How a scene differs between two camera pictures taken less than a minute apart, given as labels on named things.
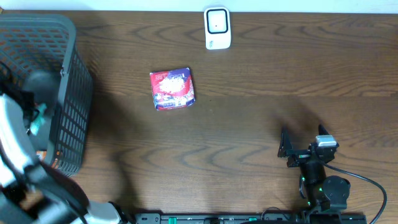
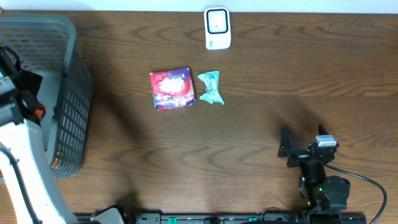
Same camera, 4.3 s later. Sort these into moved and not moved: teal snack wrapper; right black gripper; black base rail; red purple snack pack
Moved: teal snack wrapper
Not moved: black base rail; right black gripper; red purple snack pack
